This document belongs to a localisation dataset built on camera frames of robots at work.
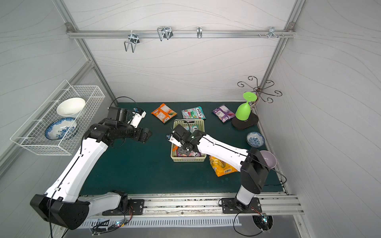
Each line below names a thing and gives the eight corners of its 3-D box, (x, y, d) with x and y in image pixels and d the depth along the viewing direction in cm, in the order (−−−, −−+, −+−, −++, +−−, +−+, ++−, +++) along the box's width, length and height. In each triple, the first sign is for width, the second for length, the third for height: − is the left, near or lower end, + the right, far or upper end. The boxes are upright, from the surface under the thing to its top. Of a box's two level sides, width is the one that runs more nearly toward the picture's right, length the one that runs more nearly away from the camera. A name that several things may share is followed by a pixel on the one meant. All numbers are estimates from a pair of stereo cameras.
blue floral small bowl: (247, 147, 98) (248, 144, 94) (243, 135, 104) (245, 131, 101) (264, 147, 98) (266, 144, 94) (260, 135, 104) (262, 131, 101)
